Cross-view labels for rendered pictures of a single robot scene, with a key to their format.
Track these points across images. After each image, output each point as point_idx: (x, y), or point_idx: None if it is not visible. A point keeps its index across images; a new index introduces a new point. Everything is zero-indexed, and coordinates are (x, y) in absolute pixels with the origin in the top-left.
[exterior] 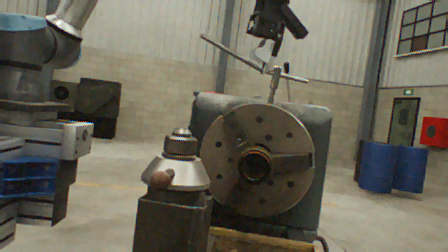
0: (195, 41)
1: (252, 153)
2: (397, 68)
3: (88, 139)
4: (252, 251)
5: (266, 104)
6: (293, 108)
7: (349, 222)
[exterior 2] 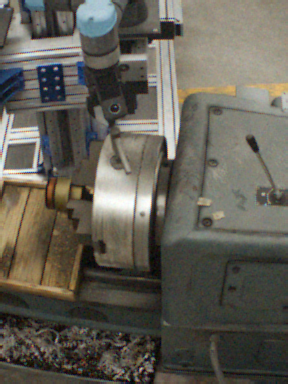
0: None
1: (47, 181)
2: None
3: (135, 70)
4: (58, 246)
5: (99, 157)
6: (175, 194)
7: None
